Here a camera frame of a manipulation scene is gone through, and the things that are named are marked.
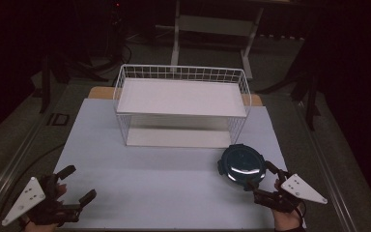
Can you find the pale blue table mat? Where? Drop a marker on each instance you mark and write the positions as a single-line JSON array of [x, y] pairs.
[[161, 183]]

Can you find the dark blue round lidded container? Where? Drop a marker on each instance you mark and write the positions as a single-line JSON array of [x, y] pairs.
[[242, 163]]

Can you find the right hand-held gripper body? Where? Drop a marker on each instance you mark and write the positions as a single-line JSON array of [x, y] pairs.
[[302, 190]]

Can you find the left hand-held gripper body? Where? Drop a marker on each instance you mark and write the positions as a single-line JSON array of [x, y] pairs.
[[24, 199]]

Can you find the white metal table frame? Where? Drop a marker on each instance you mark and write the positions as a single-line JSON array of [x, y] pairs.
[[212, 24]]

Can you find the black metal stand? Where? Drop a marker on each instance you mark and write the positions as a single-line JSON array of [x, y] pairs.
[[46, 80], [310, 93]]

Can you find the black square floor plate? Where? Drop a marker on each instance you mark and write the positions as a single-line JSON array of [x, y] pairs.
[[58, 119]]

